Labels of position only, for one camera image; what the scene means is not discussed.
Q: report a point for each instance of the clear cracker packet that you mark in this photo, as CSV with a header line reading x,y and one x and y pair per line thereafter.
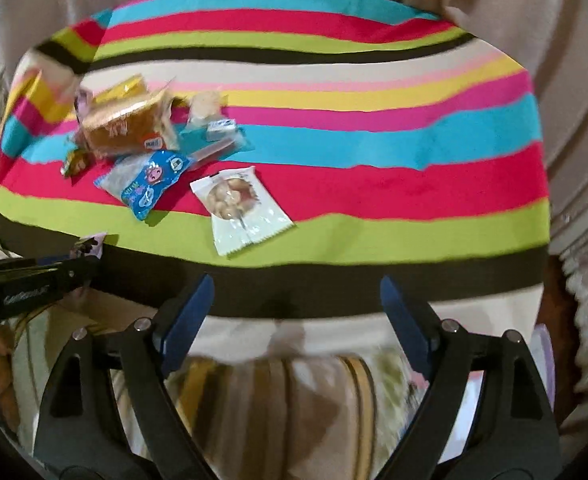
x,y
204,106

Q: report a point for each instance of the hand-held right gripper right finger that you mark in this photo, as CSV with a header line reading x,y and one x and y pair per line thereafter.
x,y
404,315

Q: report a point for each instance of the small purple snack packet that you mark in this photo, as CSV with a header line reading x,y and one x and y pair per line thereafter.
x,y
91,242

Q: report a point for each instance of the blue cartoon snack packet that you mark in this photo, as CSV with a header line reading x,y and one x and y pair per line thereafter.
x,y
148,180

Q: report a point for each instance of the green yellow snack packet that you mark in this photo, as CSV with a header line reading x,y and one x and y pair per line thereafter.
x,y
76,161

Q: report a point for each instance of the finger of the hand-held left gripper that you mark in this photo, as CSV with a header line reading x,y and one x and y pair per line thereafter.
x,y
23,297

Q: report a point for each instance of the striped colourful cloth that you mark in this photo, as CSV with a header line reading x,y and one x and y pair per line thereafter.
x,y
374,170

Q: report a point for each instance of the clear packet of brown cake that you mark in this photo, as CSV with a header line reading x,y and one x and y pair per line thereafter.
x,y
118,130

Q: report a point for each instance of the clear pink stick packet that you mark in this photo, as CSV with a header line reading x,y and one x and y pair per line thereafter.
x,y
218,147

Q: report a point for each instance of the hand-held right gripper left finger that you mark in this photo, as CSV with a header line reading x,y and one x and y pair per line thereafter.
x,y
188,320

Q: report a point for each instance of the white nut packet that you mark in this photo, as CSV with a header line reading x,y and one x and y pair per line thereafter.
x,y
244,220

